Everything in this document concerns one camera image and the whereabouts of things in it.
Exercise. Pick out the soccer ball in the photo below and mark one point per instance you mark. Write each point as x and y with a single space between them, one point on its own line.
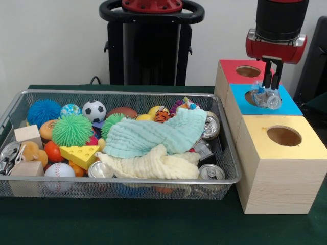
94 110

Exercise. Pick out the dark green tablecloth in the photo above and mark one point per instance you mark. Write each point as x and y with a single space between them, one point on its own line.
319 107
153 224

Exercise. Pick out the cream cloth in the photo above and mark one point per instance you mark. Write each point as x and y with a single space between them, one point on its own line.
158 163

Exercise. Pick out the wooden box with three holes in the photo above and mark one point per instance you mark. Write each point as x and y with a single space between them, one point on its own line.
281 183

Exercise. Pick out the black chair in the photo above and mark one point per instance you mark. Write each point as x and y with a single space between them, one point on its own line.
314 63

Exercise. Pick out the green spiky ball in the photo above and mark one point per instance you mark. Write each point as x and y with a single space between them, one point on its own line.
72 130

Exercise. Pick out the crushed drink can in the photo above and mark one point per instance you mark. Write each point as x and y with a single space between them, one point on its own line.
212 126

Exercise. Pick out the tiger plush toy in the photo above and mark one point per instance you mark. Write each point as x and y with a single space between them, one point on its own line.
163 116

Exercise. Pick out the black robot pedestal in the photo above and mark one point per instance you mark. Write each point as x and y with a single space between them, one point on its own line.
153 51

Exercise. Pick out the blue spiky ball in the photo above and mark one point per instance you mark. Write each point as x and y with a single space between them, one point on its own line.
43 112

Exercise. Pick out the yellow cheese wedge toy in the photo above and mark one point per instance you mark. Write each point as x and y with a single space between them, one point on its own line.
79 154

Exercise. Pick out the silver drink can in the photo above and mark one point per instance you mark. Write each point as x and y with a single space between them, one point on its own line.
211 171
100 169

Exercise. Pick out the clear plastic bottle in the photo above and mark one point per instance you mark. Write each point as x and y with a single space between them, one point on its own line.
268 99

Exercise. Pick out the mint green cloth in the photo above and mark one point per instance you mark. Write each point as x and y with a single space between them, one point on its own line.
153 135

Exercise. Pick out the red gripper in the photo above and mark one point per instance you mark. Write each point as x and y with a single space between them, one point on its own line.
276 51

